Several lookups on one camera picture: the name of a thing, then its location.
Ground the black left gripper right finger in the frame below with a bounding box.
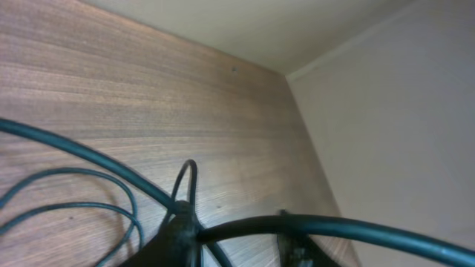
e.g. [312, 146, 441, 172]
[276, 219, 340, 267]

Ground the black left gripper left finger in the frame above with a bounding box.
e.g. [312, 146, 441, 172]
[119, 200, 200, 267]

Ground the black USB cable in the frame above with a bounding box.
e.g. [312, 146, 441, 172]
[0, 117, 475, 267]

